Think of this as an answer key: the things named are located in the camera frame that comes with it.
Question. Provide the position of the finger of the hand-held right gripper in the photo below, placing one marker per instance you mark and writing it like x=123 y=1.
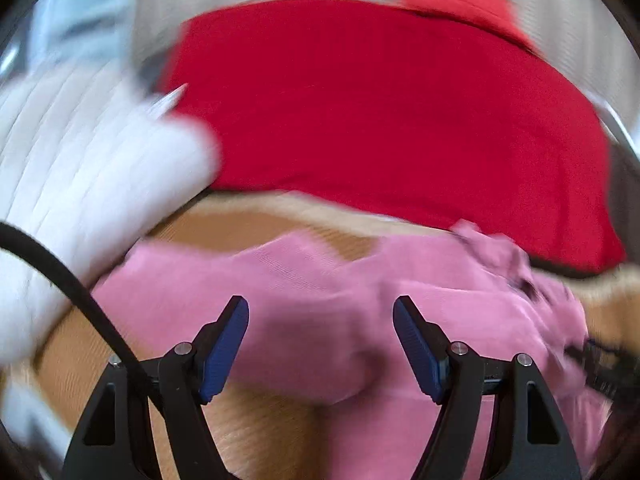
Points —
x=597 y=375

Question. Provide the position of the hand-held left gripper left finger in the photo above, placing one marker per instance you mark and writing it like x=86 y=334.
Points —
x=225 y=345

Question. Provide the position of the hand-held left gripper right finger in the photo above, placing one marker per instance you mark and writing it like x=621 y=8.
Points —
x=417 y=345

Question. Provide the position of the woven rattan mat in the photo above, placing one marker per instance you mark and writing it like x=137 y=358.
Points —
x=260 y=435

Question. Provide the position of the red fleece blanket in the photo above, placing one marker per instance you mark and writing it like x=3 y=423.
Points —
x=390 y=135

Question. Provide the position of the white quilted blanket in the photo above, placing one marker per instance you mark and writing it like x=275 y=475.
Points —
x=85 y=170

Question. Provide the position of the small white patterned tag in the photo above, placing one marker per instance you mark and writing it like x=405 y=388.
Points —
x=167 y=101

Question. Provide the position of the red pillow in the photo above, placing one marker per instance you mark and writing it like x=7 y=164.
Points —
x=460 y=5

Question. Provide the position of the light blue cloth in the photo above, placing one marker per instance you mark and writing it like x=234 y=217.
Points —
x=80 y=10

